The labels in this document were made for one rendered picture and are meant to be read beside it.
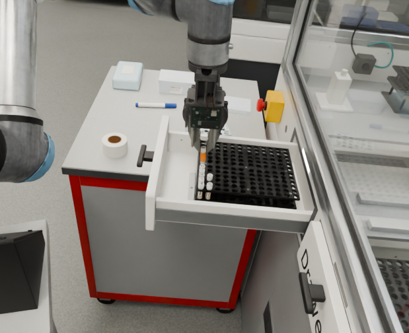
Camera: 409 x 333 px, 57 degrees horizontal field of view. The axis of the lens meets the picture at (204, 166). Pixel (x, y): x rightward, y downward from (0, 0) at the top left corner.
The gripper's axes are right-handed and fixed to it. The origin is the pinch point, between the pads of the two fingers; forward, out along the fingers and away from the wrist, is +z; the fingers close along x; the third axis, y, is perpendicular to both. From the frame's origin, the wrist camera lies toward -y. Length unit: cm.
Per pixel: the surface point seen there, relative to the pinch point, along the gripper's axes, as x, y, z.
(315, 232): 22.0, 19.3, 4.5
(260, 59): 19, -81, 13
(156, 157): -9.9, 3.0, 2.2
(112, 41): -98, -273, 82
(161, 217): -7.7, 12.5, 10.7
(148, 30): -71, -312, 82
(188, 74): -9, -61, 12
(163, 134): -9.7, -5.7, 1.9
